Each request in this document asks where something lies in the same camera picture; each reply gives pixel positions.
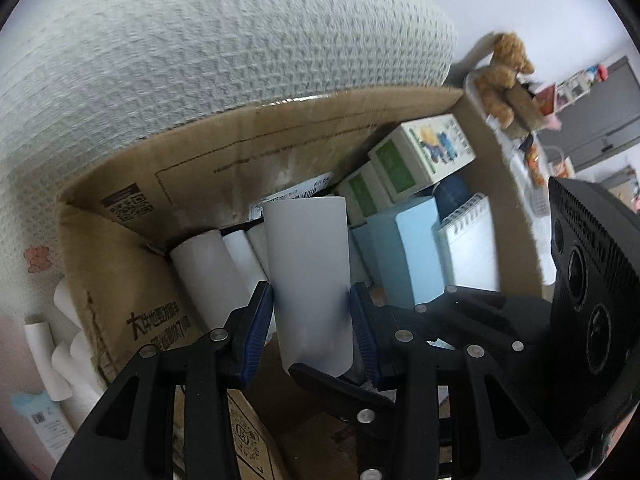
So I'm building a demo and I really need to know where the blue white wipes packet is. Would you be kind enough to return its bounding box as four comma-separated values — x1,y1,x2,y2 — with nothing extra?
11,391,75,463

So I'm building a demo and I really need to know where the white paper roll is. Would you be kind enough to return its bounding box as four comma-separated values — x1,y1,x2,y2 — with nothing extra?
170,230,250,330
222,230,268,290
24,322,73,402
52,342,104,429
262,196,354,377
246,223,270,278
53,278,82,330

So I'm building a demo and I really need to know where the white spiral notebook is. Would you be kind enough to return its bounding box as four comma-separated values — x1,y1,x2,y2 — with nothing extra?
438,193,500,292

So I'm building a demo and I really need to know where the light blue foam block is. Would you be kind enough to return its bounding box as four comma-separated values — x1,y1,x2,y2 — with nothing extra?
352,197,446,309

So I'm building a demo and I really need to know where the dark blue denim pouch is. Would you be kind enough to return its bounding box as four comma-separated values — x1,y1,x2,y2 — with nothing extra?
433,174,473,220

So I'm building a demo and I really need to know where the brown cardboard box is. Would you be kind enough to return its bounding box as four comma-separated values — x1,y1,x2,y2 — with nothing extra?
55,84,547,480

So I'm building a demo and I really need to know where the green white carton box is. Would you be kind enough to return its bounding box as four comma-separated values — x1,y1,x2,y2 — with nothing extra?
368,114,476,203

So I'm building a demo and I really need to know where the small green white box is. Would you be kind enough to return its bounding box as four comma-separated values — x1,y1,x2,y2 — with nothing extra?
336,162,394,226

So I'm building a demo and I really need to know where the brown teddy bear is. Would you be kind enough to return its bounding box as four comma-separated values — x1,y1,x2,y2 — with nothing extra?
473,32,544,131

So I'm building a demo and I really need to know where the pink cartoon patterned cloth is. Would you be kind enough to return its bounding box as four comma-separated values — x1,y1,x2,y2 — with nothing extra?
1,0,458,478

